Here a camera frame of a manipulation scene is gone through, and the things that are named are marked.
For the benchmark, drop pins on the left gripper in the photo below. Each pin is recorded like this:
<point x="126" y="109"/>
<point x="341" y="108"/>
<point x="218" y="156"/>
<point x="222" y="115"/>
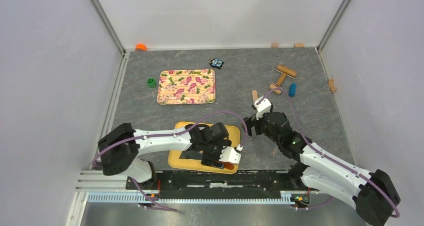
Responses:
<point x="208" y="161"/>

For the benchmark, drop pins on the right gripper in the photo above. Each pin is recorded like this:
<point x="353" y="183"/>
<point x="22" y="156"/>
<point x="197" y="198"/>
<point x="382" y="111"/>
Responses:
<point x="252" y="121"/>

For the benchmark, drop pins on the metal scraper with wooden handle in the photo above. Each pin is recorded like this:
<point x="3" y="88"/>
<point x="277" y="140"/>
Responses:
<point x="195" y="161"/>

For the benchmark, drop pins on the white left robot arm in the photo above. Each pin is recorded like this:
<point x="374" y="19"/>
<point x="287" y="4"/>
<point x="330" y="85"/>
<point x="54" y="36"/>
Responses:
<point x="121" y="149"/>

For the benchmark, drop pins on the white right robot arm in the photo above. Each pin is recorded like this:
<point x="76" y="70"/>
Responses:
<point x="371" y="194"/>

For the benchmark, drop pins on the small wooden block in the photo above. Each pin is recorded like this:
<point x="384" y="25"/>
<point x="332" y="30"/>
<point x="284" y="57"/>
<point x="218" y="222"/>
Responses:
<point x="255" y="95"/>

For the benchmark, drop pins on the blue plastic block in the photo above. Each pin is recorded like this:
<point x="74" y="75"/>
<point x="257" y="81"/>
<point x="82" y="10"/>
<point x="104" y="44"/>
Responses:
<point x="292" y="90"/>

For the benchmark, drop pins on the floral pattern tray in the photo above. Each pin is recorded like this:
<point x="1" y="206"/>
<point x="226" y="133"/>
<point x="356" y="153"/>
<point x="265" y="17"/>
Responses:
<point x="178" y="87"/>

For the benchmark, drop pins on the wooden piece right edge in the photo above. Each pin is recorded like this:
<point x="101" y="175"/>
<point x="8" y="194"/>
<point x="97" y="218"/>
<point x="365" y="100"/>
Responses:
<point x="331" y="85"/>

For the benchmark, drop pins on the black patterned small box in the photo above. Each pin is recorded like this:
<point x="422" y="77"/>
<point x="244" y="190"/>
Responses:
<point x="216" y="63"/>

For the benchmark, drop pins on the green plastic block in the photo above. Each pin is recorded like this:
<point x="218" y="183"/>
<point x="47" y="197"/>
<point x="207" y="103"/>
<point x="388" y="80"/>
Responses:
<point x="152" y="83"/>

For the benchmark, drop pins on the orange plastic cap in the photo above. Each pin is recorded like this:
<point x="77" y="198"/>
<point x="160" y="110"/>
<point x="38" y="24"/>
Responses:
<point x="140" y="47"/>

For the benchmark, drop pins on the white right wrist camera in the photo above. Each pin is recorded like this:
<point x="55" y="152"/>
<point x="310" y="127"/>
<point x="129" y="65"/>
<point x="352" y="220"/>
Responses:
<point x="263" y="106"/>

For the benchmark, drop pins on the wooden block at back wall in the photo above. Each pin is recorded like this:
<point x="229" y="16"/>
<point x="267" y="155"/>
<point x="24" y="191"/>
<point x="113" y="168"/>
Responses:
<point x="274" y="45"/>

